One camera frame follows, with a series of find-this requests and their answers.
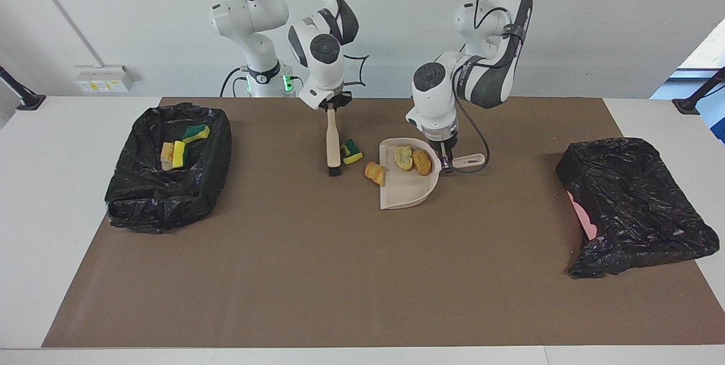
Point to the white wall socket box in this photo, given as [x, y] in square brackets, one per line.
[102, 79]

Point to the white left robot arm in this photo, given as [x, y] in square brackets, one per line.
[433, 104]

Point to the beige hand brush black bristles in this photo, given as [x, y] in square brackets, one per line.
[333, 144]

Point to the green and yellow sponge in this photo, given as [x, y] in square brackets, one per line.
[351, 152]

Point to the pink plastic bin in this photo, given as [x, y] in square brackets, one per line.
[586, 220]

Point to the black clamp stand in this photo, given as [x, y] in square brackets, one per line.
[688, 106]
[28, 101]

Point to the black trash bag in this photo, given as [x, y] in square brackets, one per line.
[170, 195]
[628, 200]

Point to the small toy croissant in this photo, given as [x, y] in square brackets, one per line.
[376, 173]
[403, 158]

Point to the long toy croissant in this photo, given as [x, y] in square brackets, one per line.
[166, 155]

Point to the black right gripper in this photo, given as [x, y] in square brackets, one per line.
[335, 101]

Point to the beige plastic dustpan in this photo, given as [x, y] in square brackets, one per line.
[408, 192]

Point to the wavy yellow sponge piece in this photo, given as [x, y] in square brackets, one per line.
[196, 132]

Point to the brown toy bread roll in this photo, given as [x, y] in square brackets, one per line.
[422, 162]

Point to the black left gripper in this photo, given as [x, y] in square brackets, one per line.
[446, 145]

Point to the blocky yellow sponge piece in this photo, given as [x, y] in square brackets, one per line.
[179, 154]

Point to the brown table mat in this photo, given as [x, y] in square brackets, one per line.
[283, 297]

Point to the bright window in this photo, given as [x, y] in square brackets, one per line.
[705, 53]

